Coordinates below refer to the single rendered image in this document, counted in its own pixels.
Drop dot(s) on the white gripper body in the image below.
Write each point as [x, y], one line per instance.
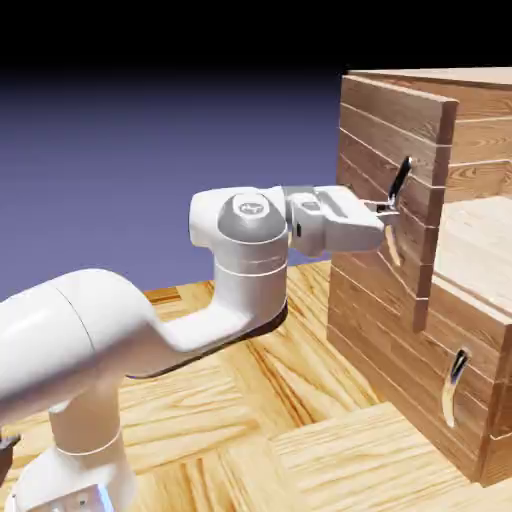
[352, 232]

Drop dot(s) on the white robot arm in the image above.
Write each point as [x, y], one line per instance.
[240, 256]

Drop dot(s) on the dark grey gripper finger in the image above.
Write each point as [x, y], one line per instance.
[380, 207]

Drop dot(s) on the light wood cabinet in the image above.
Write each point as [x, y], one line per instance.
[476, 248]

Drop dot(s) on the wood plank cabinet door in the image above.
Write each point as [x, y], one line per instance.
[384, 132]
[400, 344]

